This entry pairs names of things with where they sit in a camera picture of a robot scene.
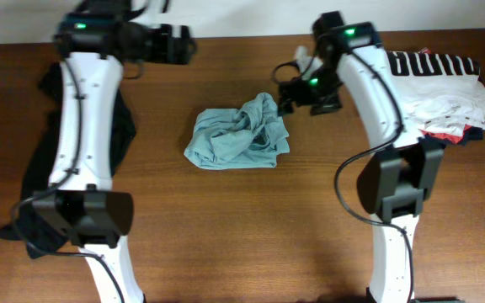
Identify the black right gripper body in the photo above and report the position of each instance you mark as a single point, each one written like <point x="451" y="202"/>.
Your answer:
<point x="320" y="91"/>

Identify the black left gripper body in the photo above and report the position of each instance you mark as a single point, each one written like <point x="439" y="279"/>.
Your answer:
<point x="159" y="47"/>

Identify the light blue t-shirt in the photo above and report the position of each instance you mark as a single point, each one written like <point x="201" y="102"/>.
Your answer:
<point x="249" y="137"/>

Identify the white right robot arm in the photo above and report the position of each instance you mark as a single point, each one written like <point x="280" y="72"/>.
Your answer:
<point x="403" y="165"/>

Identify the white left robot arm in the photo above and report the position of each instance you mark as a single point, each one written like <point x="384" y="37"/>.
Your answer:
<point x="95" y="41"/>

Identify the black white striped garment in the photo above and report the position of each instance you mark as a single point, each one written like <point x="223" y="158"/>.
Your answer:
<point x="403" y="64"/>

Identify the white crumpled garment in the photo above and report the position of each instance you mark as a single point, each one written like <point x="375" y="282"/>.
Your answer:
<point x="442" y="104"/>

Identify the red garment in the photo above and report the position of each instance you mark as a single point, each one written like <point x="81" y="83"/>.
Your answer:
<point x="444" y="138"/>

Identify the black t-shirt with logo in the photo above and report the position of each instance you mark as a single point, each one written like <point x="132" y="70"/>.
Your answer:
<point x="36" y="176"/>

